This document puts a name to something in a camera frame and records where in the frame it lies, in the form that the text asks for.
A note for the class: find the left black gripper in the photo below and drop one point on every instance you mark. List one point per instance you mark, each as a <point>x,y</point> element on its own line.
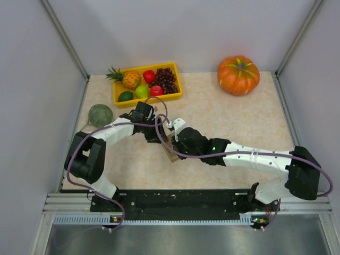
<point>153,137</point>

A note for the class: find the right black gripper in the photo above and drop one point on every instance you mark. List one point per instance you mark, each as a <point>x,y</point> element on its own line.
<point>177,145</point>

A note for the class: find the brown cardboard express box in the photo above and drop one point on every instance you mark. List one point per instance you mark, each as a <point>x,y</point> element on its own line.
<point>172,156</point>

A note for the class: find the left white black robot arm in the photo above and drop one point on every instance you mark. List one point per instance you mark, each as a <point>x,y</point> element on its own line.
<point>86,157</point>

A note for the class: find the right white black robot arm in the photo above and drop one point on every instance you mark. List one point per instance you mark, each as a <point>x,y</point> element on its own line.
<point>296,171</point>

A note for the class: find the green toy pear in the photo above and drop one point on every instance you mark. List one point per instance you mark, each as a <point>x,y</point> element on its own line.
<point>142,91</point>

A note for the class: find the red toy apple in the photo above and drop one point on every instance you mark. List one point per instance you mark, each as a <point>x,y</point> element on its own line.
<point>156,91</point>

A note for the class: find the green toy lime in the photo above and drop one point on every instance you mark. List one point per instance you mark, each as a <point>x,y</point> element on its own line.
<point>125,96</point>

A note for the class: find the green toy melon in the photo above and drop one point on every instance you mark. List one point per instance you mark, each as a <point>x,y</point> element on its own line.
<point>99,115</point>

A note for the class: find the yellow plastic tray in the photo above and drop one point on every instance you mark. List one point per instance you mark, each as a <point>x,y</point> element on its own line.
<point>118,88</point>

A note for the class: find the toy pineapple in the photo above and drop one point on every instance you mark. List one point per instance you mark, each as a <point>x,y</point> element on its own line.
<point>129,79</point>

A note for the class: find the purple toy grapes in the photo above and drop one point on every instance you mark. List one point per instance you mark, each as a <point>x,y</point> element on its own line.
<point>165,78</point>

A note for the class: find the red toy tomato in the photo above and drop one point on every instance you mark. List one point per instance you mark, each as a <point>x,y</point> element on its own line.
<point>149,76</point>

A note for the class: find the orange toy pumpkin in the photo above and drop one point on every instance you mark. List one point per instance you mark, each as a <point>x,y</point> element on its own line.
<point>238,75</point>

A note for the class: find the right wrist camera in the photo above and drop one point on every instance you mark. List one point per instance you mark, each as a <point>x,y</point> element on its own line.
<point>176,125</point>

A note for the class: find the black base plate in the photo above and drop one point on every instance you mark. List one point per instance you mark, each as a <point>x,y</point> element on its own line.
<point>215,204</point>

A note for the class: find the aluminium rail frame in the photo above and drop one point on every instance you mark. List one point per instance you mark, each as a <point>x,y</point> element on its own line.
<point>80,203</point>

